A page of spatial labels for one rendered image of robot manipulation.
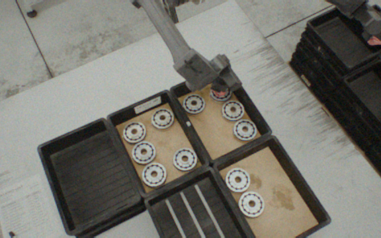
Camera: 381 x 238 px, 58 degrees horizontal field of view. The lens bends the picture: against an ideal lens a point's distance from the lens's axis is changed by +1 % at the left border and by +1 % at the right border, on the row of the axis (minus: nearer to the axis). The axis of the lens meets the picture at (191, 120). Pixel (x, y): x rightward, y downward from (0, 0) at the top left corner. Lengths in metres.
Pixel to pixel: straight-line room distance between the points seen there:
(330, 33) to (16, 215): 2.04
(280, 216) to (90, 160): 0.83
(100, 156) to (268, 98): 0.88
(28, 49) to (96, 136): 1.62
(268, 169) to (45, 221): 0.99
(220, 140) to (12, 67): 1.96
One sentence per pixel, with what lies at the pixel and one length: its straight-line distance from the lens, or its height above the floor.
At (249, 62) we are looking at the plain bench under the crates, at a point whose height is 0.70.
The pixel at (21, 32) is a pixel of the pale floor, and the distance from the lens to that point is 3.21.
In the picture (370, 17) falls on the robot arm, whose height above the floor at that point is 1.35.
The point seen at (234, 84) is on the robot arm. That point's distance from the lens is 1.38.
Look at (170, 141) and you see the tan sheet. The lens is 1.53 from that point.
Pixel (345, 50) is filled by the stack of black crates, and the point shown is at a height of 0.49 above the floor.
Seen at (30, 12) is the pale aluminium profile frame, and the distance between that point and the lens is 3.29.
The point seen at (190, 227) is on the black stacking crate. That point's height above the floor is 0.83.
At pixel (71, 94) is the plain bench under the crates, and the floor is 0.70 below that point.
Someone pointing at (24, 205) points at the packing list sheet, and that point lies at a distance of 1.75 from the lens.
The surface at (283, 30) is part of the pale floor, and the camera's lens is 3.02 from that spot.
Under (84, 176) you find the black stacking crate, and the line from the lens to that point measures 1.55.
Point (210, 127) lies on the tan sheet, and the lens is 1.55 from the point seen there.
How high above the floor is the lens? 2.25
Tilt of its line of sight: 65 degrees down
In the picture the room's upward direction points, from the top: straight up
